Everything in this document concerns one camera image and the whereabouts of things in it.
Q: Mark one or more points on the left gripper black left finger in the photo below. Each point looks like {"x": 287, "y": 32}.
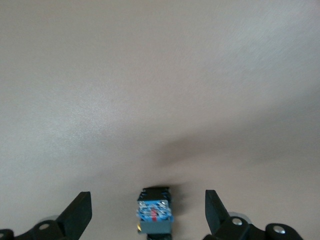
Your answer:
{"x": 72, "y": 220}

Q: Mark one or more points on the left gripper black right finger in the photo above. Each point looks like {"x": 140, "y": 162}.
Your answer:
{"x": 220, "y": 222}

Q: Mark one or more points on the green push button red indicator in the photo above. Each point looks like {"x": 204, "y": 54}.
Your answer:
{"x": 155, "y": 226}

